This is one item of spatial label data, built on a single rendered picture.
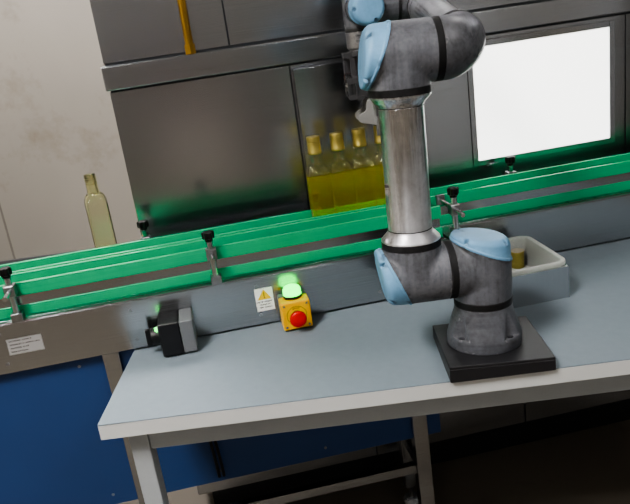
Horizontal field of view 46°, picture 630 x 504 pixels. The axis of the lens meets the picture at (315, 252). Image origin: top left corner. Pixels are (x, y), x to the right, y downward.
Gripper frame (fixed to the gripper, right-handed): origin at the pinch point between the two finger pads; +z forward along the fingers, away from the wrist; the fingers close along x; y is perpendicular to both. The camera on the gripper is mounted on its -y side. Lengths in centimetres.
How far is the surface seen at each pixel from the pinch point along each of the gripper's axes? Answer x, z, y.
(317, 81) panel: -10.7, -12.7, 13.3
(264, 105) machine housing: -12.3, -8.4, 27.9
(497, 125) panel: -15.4, 6.7, -35.3
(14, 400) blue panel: 23, 48, 98
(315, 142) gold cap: 3.3, 0.5, 16.8
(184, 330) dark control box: 29, 34, 54
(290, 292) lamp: 24.1, 30.8, 28.6
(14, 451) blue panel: 23, 61, 101
